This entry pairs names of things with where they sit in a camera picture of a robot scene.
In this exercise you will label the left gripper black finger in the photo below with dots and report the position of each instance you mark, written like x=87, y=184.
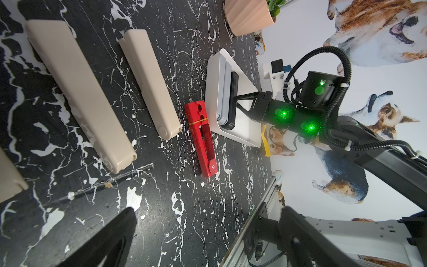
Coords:
x=110, y=247

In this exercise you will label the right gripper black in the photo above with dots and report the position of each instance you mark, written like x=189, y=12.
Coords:
x=303, y=115

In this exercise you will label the black plier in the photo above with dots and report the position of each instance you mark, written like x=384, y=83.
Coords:
x=229, y=107

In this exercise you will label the grey plier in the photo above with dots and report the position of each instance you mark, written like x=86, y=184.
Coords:
x=226, y=84
x=221, y=87

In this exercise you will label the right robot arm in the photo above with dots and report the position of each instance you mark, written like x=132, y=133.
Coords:
x=390, y=101

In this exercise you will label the white storage tray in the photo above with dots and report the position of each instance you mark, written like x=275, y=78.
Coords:
x=246, y=131

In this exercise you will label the pink potted plant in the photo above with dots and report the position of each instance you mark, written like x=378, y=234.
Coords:
x=248, y=16

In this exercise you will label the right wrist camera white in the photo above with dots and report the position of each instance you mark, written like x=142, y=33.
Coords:
x=274, y=74

